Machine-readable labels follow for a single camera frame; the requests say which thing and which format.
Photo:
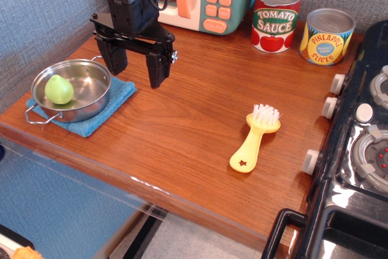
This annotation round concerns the silver steel pot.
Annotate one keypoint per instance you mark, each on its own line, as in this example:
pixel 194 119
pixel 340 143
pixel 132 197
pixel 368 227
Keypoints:
pixel 91 82

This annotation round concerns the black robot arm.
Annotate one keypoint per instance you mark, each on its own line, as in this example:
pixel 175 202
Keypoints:
pixel 132 25

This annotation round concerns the tomato sauce can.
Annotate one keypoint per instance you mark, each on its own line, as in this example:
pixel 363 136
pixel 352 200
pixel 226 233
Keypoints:
pixel 274 24

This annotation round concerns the white stove knob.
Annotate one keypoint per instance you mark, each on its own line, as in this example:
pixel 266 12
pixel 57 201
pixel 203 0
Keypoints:
pixel 329 107
pixel 310 161
pixel 337 84

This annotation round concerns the black toy stove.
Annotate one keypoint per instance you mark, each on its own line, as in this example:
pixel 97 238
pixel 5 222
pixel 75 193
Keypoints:
pixel 347 199

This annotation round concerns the black oven door handle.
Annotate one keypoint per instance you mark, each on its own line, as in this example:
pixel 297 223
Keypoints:
pixel 284 218

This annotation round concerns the white stove knob lower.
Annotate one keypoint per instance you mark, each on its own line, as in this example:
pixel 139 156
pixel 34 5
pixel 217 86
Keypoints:
pixel 310 161

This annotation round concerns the orange object at corner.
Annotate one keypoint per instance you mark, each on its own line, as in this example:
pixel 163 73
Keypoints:
pixel 26 253

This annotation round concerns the yellow toy brush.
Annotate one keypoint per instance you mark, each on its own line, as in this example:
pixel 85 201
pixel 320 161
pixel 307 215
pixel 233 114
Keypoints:
pixel 264 119

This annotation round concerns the white stove knob middle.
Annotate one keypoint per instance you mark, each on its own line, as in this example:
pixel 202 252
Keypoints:
pixel 329 107

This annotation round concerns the pineapple slices can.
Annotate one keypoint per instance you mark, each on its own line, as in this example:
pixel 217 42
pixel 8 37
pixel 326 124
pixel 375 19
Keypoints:
pixel 326 37

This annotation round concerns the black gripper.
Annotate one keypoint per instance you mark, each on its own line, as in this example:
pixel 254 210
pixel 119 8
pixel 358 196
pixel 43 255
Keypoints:
pixel 133 25

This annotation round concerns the white stove knob upper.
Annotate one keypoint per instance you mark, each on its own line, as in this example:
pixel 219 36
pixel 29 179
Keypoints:
pixel 337 84

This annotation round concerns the green toy eggplant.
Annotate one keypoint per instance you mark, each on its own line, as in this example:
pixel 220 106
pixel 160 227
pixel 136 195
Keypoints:
pixel 59 90

